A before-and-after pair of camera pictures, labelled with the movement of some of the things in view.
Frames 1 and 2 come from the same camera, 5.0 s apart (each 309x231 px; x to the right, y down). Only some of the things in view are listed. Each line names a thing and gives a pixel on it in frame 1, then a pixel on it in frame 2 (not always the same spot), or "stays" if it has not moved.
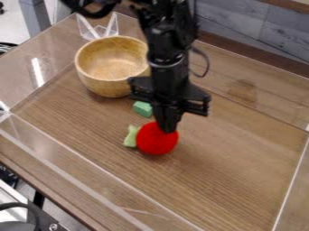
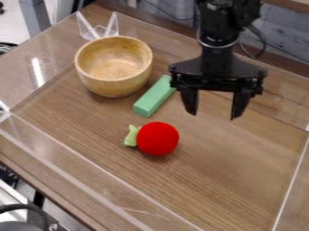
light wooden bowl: (108, 60) stays
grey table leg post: (36, 15) stays
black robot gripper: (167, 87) to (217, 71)
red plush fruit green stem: (153, 140) stays
